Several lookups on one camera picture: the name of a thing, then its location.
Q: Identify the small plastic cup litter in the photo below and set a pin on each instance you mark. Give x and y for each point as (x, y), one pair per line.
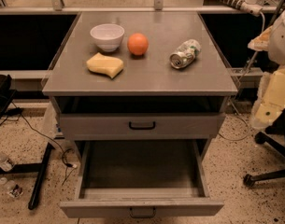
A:
(11, 187)

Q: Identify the yellow sponge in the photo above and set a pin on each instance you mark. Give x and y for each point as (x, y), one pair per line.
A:
(105, 65)

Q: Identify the grey drawer cabinet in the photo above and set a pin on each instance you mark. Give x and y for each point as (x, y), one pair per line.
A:
(147, 84)

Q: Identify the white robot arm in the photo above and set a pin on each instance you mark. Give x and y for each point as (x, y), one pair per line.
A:
(270, 101)

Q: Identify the orange fruit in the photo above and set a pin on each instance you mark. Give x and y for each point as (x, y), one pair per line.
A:
(137, 44)

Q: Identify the white ceramic bowl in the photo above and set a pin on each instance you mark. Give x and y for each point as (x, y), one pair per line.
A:
(107, 37)

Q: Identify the white power strip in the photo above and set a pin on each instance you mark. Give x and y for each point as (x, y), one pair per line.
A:
(248, 6)

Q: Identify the black office chair base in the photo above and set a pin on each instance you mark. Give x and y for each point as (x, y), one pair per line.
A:
(270, 166)

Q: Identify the grey drawer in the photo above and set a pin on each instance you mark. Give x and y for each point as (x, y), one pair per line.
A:
(80, 127)
(141, 179)

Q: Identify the clear plastic bottle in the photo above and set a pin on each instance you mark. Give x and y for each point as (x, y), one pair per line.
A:
(6, 164)

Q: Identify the grey top drawer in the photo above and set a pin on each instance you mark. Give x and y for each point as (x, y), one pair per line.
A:
(80, 127)

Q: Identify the crushed aluminium soda can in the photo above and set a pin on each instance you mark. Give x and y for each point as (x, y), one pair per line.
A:
(185, 54)

